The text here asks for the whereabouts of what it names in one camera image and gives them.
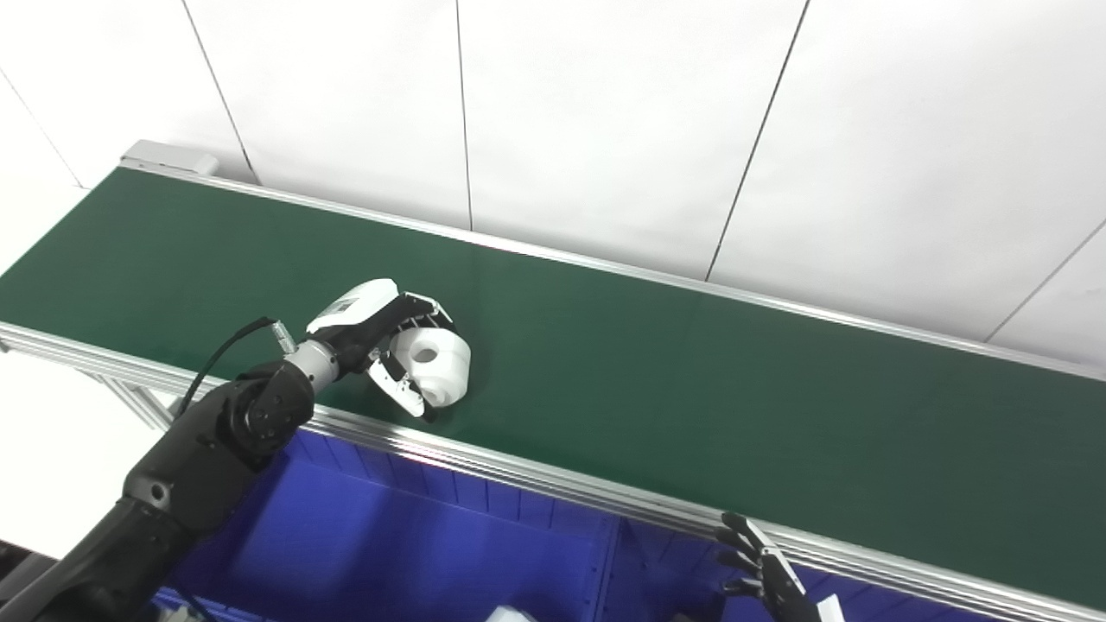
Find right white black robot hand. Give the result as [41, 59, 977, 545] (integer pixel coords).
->
[715, 512, 843, 622]

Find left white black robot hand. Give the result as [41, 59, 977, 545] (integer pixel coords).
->
[307, 278, 454, 420]

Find green conveyor belt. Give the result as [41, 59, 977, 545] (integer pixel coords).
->
[0, 138, 1106, 622]
[0, 167, 1106, 610]

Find aluminium conveyor support leg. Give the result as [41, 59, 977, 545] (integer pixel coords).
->
[82, 367, 187, 433]

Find grey conveyor end housing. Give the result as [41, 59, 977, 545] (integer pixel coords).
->
[121, 140, 219, 178]

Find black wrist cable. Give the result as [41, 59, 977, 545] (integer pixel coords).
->
[177, 316, 299, 420]

